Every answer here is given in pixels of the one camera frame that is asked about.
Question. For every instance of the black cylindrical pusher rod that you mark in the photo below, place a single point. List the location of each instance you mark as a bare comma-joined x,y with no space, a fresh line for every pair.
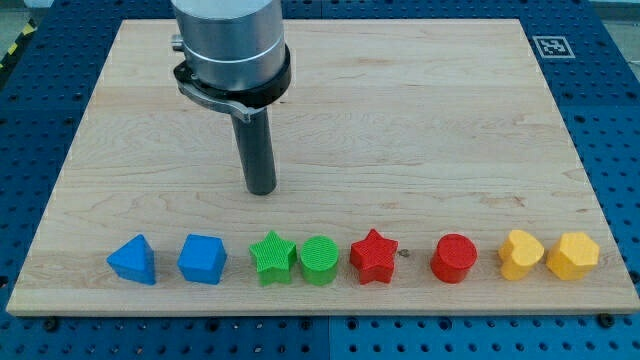
253,139

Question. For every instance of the black flange with metal bracket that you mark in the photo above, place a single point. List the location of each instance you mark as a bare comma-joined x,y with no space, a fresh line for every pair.
242,104

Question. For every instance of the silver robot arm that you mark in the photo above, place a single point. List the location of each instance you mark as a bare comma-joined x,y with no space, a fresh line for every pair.
236,62

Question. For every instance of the blue triangle block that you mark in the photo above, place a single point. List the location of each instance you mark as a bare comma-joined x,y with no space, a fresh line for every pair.
134,261

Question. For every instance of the light wooden board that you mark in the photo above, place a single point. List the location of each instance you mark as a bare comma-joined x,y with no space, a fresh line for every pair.
415,128

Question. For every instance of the green star block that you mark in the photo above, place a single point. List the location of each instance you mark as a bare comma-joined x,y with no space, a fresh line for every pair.
274,258

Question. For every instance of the blue cube block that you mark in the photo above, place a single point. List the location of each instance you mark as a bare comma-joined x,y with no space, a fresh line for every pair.
202,259

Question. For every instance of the green cylinder block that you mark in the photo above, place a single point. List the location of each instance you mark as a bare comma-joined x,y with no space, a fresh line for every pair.
319,258

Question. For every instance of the red star block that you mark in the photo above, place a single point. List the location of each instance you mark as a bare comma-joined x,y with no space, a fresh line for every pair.
374,258

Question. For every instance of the yellow black hazard tape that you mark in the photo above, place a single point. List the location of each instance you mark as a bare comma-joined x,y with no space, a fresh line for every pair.
17,48

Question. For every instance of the red cylinder block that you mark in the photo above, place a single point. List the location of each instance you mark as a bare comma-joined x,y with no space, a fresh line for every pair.
454,256

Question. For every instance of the yellow heart block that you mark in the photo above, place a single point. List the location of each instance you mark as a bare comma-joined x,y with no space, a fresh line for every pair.
519,253

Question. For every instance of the white fiducial marker tag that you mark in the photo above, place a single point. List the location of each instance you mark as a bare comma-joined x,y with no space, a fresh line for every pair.
553,47

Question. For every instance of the yellow hexagon block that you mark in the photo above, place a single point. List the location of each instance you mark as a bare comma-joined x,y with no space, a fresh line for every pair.
573,256

